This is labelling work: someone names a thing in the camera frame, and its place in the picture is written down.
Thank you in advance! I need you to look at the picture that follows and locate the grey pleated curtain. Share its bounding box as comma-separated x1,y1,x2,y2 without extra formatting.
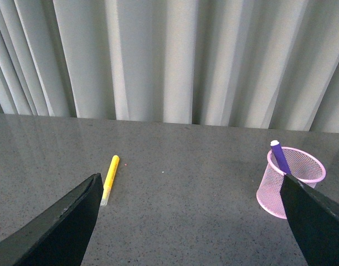
0,1,339,133

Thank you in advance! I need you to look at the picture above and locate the purple marker pen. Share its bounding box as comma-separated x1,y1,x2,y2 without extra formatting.
270,140,291,174

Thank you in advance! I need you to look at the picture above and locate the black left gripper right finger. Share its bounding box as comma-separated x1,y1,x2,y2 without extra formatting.
280,174,339,265

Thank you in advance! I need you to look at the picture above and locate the yellow marker pen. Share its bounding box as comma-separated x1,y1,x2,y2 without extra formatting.
100,155,120,206

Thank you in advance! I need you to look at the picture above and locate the pink mesh pen cup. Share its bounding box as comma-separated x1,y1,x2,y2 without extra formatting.
256,147,326,219

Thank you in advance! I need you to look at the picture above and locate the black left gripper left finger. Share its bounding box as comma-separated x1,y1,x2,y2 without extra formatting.
0,173,103,265

